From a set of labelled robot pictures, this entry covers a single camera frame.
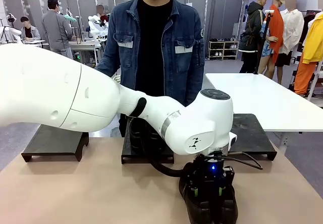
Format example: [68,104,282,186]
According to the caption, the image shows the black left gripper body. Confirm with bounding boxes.
[187,155,236,197]

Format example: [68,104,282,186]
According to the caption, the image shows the person's right denim forearm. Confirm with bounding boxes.
[95,53,121,78]

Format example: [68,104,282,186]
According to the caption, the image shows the person's left denim forearm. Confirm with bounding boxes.
[185,65,205,107]

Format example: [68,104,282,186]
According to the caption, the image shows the dark grey shoe stand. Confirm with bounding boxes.
[21,124,89,163]
[121,130,175,164]
[227,113,278,161]

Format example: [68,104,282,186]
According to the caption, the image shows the person in denim jacket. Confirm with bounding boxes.
[95,0,205,138]

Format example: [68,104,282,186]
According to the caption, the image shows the white table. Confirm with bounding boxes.
[205,72,323,134]

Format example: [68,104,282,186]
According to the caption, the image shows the white shoe rack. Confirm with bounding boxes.
[207,39,240,61]

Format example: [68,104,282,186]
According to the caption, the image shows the mannequin in dark jacket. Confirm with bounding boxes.
[238,0,268,74]

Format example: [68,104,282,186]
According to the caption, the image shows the mannequin in orange top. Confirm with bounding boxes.
[257,0,286,84]

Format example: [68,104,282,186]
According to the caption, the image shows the mannequin in yellow jacket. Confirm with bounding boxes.
[293,11,323,97]

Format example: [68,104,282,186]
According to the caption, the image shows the mannequin in white shirt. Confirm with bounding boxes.
[275,0,305,68]

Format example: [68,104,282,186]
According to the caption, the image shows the background work desk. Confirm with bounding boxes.
[68,40,102,64]

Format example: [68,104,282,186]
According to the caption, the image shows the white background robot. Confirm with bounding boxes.
[87,14,110,41]

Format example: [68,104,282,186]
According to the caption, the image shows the man in grey jacket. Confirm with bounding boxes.
[41,0,74,60]

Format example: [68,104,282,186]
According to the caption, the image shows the seated man in grey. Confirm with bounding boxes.
[20,16,41,42]

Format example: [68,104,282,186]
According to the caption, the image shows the thick black cable hose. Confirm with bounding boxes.
[150,158,193,178]

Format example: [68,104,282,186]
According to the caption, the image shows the thin black cable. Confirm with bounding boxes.
[219,151,263,171]

